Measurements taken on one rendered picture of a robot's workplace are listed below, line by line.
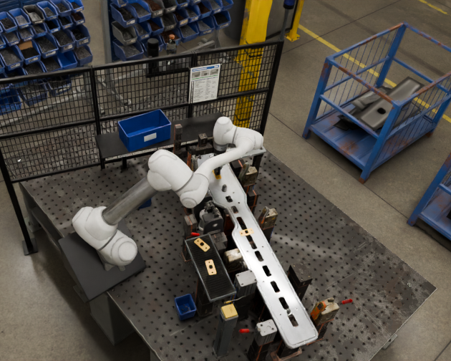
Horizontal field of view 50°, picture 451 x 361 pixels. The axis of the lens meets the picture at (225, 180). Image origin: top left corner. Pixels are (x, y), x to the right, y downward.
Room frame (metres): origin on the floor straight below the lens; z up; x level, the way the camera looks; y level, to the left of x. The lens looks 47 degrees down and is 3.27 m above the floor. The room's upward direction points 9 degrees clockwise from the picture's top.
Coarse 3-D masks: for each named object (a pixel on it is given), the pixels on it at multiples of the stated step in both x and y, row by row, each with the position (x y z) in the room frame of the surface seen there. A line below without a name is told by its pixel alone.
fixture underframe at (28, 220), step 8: (24, 192) 2.18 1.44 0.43; (24, 200) 2.21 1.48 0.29; (32, 200) 2.20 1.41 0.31; (32, 208) 2.18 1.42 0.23; (32, 216) 2.18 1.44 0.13; (40, 216) 2.12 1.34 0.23; (32, 224) 2.18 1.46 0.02; (40, 224) 2.09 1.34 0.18; (48, 224) 2.06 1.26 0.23; (32, 232) 2.12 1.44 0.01; (48, 232) 2.00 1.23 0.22; (56, 232) 2.01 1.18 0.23; (56, 240) 1.94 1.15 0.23; (80, 296) 1.64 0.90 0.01; (152, 360) 1.12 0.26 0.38
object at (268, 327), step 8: (272, 320) 1.15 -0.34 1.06; (264, 328) 1.10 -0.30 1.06; (272, 328) 1.11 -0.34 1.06; (256, 336) 1.09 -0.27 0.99; (264, 336) 1.06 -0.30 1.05; (272, 336) 1.09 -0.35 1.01; (256, 344) 1.08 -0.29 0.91; (264, 344) 1.07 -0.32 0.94; (248, 352) 1.11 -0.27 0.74; (256, 352) 1.07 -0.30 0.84; (264, 352) 1.09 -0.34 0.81; (256, 360) 1.07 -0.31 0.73
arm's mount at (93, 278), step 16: (64, 240) 1.48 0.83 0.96; (80, 240) 1.51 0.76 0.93; (64, 256) 1.43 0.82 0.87; (80, 256) 1.44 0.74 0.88; (96, 256) 1.48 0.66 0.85; (80, 272) 1.37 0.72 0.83; (96, 272) 1.41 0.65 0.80; (112, 272) 1.44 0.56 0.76; (128, 272) 1.48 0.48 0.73; (80, 288) 1.33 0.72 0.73; (96, 288) 1.34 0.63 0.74
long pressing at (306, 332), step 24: (216, 192) 1.97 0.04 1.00; (240, 192) 2.00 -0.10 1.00; (240, 216) 1.81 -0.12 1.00; (240, 240) 1.64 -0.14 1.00; (264, 240) 1.67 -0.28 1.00; (264, 264) 1.50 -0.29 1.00; (264, 288) 1.35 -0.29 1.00; (288, 288) 1.38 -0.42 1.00; (288, 336) 1.11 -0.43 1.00; (312, 336) 1.13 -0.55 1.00
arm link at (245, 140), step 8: (240, 128) 2.10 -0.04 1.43; (240, 136) 2.04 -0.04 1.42; (248, 136) 2.04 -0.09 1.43; (256, 136) 2.06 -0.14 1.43; (240, 144) 1.99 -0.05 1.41; (248, 144) 2.00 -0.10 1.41; (256, 144) 2.03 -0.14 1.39; (232, 152) 1.90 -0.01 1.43; (240, 152) 1.92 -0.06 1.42; (208, 160) 1.79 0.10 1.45; (216, 160) 1.81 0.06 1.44; (224, 160) 1.83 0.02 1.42; (232, 160) 1.87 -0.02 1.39; (200, 168) 1.71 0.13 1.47; (208, 168) 1.73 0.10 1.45; (208, 176) 1.67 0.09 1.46
